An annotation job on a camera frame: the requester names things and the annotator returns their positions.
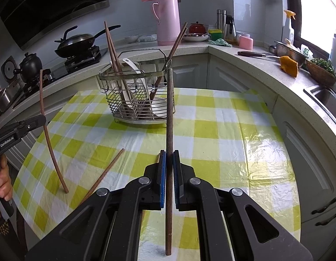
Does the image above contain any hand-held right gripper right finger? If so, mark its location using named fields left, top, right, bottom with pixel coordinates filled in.
left=172, top=150, right=314, bottom=261

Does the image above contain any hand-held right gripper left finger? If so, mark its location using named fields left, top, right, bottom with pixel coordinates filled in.
left=25, top=149, right=167, bottom=261

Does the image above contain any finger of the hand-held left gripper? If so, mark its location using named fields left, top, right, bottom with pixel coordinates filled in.
left=17, top=114, right=47, bottom=131

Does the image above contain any steel wire dish rack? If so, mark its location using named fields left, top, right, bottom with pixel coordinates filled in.
left=98, top=48, right=176, bottom=125

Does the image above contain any person's left hand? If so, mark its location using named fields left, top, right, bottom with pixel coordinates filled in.
left=0, top=155, right=14, bottom=220

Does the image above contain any steel pot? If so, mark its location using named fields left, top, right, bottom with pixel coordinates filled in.
left=0, top=85, right=15, bottom=112

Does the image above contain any black clay pot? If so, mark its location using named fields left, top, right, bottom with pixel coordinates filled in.
left=14, top=52, right=44, bottom=83

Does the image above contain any yellow checked tablecloth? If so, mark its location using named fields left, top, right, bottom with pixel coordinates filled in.
left=12, top=87, right=302, bottom=261

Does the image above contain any black gas stove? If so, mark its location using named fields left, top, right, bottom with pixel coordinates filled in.
left=10, top=45, right=109, bottom=98

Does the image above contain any black wok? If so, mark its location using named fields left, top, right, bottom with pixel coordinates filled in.
left=54, top=24, right=122, bottom=59

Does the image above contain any white ceramic spoon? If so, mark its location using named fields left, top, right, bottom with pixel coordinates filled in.
left=122, top=58, right=147, bottom=93

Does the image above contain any black range hood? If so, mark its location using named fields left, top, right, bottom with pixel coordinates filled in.
left=0, top=0, right=110, bottom=51

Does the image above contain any white packet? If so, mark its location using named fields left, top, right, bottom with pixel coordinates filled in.
left=138, top=33, right=158, bottom=42

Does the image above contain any green cloth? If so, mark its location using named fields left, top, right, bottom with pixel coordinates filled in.
left=209, top=38, right=230, bottom=47

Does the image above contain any plate of food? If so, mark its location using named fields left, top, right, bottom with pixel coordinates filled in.
left=183, top=32, right=209, bottom=42

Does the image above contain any yellow green box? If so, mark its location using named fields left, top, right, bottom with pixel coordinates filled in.
left=208, top=28, right=223, bottom=41

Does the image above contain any pink container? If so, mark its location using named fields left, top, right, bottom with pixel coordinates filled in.
left=239, top=37, right=254, bottom=51

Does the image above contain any red pot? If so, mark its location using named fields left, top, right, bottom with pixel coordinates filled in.
left=190, top=21, right=207, bottom=34

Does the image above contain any steel pitcher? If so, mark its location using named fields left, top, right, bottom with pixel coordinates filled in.
left=224, top=16, right=236, bottom=42

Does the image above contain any orange cloth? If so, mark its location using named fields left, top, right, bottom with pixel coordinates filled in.
left=279, top=56, right=298, bottom=77

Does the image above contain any pink thermos jug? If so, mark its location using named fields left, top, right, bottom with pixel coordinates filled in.
left=141, top=0, right=181, bottom=46

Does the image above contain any steel sink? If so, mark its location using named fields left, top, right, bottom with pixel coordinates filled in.
left=304, top=84, right=336, bottom=131

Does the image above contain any steel colander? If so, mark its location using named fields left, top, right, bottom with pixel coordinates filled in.
left=275, top=41, right=308, bottom=68

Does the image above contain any wicker basket of greens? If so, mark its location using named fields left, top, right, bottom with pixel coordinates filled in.
left=305, top=58, right=336, bottom=86

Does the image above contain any white green carton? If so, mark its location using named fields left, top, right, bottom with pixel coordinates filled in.
left=301, top=45, right=314, bottom=60

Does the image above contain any yellow capped spray bottle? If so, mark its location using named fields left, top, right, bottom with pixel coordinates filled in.
left=283, top=9, right=296, bottom=45

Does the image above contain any white bottle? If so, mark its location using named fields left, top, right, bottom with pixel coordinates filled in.
left=330, top=30, right=336, bottom=71

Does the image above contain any dark handled knife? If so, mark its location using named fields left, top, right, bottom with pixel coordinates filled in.
left=237, top=51, right=280, bottom=59

